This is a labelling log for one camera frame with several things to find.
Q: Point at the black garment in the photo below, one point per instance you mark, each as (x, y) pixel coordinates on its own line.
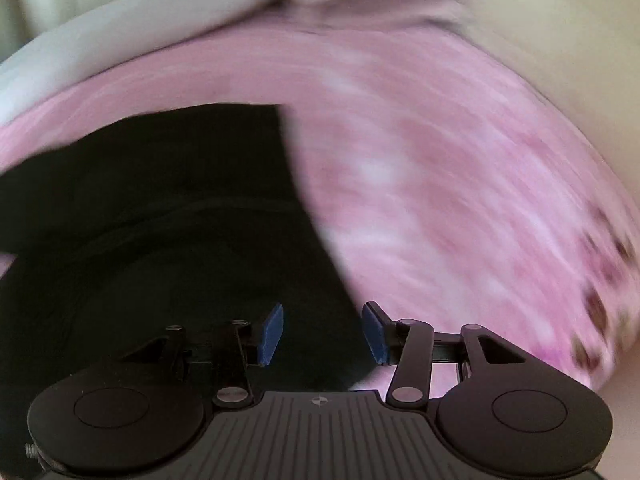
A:
(150, 235)

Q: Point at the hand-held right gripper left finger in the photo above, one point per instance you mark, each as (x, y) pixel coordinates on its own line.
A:
(270, 332)

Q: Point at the pink floral bed blanket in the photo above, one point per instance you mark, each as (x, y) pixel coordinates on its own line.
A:
(425, 185)

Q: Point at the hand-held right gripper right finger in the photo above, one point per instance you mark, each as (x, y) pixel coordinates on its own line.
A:
(375, 332)

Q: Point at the striped light quilt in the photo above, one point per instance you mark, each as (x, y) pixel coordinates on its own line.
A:
(100, 45)

